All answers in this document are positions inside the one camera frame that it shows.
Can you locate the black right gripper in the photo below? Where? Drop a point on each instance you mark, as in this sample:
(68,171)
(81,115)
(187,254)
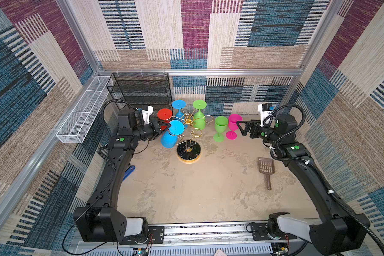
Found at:
(255,125)

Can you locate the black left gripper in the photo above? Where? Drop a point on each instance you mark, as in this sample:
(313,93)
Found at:
(155,129)

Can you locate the blue wine glass front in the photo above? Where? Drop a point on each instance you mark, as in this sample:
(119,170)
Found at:
(170,137)

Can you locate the blue wine glass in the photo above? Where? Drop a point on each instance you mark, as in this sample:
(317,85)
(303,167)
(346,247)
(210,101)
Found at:
(179,105)
(170,137)

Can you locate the red wine glass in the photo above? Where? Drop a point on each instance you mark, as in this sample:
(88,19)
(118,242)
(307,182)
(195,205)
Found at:
(165,114)

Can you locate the pink wine glass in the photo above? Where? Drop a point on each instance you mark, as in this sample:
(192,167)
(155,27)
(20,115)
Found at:
(233,118)

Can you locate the green wine glass front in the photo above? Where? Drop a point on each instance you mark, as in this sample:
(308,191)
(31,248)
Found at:
(220,124)

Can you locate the green wine glass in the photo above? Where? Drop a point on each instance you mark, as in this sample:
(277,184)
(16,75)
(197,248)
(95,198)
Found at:
(220,124)
(199,112)

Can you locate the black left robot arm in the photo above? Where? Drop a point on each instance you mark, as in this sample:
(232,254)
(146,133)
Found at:
(99,220)

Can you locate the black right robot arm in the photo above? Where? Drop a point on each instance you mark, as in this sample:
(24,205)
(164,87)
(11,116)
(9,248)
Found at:
(340,229)

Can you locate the blue wine glass back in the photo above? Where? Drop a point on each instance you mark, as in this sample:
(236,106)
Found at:
(179,105)

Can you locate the black mesh shelf rack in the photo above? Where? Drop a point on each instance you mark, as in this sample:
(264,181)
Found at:
(142,89)

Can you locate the green wine glass back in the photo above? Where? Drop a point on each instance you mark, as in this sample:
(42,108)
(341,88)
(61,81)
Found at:
(199,112)

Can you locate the brown slotted scoop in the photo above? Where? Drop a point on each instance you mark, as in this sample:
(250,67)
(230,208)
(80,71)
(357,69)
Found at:
(266,167)

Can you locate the blue object at left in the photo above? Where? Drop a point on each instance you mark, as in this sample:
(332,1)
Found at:
(128,171)

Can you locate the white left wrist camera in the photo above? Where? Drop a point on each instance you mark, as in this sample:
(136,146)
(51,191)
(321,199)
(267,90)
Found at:
(146,113)

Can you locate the white wire mesh basket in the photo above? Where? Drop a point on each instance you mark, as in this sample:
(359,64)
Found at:
(78,123)

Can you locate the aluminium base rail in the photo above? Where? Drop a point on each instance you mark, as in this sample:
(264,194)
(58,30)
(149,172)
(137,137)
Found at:
(235,238)

